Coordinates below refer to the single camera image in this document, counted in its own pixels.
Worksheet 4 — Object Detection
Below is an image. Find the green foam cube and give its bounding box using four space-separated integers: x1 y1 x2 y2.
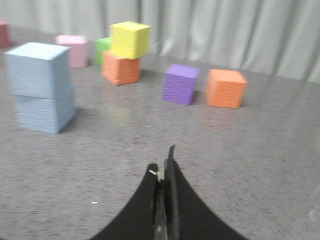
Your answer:
95 37 112 66

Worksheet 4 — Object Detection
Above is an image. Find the orange foam cube under yellow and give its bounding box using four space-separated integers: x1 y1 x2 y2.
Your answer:
102 50 140 86

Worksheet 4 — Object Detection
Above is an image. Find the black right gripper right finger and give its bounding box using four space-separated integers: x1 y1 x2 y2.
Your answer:
164 145 245 240

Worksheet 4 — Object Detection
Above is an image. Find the pink foam cube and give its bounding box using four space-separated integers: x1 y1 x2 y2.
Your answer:
55 35 88 68

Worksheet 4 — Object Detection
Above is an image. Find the red foam cube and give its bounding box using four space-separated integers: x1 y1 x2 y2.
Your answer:
0 19 12 48

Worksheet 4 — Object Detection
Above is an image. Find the pale grey curtain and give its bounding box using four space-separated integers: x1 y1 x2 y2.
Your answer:
0 0 320 83

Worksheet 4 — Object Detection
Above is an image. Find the light blue foam cube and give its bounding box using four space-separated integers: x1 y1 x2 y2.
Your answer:
15 84 77 134
4 42 71 100

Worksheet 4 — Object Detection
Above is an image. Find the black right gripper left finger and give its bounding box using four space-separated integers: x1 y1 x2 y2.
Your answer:
92 163 167 240

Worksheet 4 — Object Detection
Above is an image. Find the purple foam cube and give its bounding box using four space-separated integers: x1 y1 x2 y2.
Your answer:
162 64 200 106

